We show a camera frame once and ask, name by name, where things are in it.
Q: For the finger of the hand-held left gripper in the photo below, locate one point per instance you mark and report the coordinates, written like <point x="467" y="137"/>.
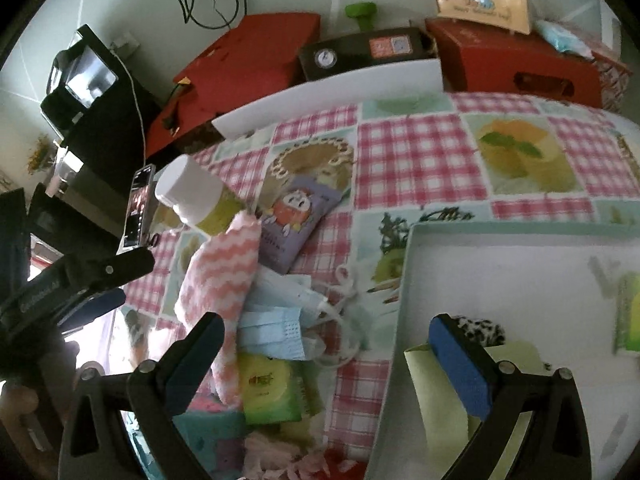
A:
<point x="100" y="302"/>
<point x="120" y="265"/>

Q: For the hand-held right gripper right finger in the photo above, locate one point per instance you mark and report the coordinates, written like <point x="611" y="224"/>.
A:
<point x="460" y="365"/>

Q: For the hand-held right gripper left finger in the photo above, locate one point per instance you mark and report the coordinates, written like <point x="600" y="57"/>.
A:
<point x="192" y="360"/>

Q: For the leopard print scrunchie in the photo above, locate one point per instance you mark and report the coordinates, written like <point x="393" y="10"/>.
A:
<point x="487" y="330"/>

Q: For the light green cloth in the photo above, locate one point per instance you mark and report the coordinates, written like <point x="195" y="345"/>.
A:
<point x="440" y="410"/>

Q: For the pink white wavy cloth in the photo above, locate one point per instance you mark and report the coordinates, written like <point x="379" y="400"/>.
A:
<point x="215" y="270"/>

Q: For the white tray with teal rim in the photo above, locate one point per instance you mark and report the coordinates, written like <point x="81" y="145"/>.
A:
<point x="525" y="280"/>

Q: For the green tissue packet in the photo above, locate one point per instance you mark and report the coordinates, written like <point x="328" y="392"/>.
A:
<point x="630" y="315"/>

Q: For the person's left hand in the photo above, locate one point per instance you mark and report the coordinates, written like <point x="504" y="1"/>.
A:
<point x="17" y="402"/>

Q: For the black smartphone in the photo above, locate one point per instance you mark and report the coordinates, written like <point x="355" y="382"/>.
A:
<point x="137" y="205"/>

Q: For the yellow orange tissue packet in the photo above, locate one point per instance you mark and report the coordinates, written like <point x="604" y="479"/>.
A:
<point x="270" y="385"/>

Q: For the teal plastic dolphin box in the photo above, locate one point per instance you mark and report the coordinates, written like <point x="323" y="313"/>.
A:
<point x="210" y="440"/>

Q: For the blue face mask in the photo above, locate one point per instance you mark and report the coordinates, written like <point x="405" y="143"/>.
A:
<point x="270" y="330"/>

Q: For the white bottle with green label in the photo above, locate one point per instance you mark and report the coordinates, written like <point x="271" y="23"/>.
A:
<point x="185" y="185"/>

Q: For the black cabinet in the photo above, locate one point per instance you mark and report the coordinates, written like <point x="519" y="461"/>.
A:
<point x="100" y="160"/>

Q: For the white face mask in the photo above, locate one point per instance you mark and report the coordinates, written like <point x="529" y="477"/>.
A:
<point x="285" y="287"/>

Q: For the red floral cloth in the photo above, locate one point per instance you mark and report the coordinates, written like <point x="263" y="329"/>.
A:
<point x="310" y="465"/>

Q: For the purple cartoon packet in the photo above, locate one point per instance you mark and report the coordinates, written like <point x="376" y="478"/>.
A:
<point x="295" y="220"/>

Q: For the black screen device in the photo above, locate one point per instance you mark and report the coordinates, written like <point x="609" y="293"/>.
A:
<point x="85" y="75"/>

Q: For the pink checked tablecloth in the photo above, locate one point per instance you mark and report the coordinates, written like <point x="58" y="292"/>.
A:
<point x="415" y="160"/>

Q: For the large red box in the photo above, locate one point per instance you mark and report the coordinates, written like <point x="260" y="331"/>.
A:
<point x="250" y="55"/>

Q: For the white chair back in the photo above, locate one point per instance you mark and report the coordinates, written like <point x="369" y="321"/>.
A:
<point x="350" y="85"/>

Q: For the black box with gauge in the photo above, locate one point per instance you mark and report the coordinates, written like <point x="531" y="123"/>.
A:
<point x="360" y="50"/>

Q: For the red patterned box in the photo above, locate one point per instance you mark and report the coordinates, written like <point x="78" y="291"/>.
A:
<point x="612" y="80"/>

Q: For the pale blue tissue pack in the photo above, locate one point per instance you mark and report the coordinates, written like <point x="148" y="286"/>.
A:
<point x="562" y="37"/>

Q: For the green plastic dumbbell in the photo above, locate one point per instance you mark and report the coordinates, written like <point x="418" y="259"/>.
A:
<point x="361" y="14"/>

